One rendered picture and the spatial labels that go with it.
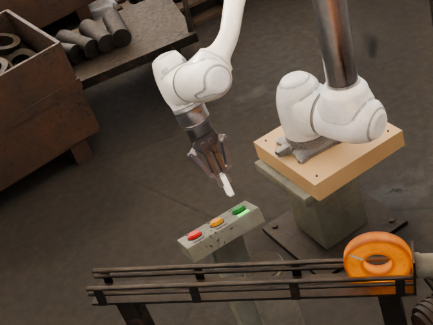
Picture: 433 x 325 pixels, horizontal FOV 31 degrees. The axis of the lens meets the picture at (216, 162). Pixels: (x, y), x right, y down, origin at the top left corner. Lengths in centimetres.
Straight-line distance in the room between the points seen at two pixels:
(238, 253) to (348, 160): 56
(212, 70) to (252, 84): 206
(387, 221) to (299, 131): 56
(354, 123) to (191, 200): 113
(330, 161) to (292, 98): 26
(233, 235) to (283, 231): 83
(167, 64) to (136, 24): 217
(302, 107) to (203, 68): 67
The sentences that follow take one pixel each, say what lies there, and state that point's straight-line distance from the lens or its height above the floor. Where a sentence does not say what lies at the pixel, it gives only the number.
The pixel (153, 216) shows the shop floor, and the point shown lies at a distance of 338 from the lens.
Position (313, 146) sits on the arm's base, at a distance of 267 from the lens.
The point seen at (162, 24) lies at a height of 32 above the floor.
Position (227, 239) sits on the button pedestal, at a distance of 222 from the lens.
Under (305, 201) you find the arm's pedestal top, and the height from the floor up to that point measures 34.
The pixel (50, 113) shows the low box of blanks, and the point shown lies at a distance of 374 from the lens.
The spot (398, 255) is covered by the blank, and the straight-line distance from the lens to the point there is 183.
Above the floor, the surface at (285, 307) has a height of 39.
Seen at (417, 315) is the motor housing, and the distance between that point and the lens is 199.
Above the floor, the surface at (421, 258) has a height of 70.
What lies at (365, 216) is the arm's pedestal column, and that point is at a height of 6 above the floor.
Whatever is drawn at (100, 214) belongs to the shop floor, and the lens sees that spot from 353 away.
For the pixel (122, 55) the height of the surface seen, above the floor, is 33.
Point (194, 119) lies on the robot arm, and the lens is 214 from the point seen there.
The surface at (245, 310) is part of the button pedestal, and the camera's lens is 245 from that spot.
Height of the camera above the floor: 202
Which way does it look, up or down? 35 degrees down
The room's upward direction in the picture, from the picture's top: 20 degrees counter-clockwise
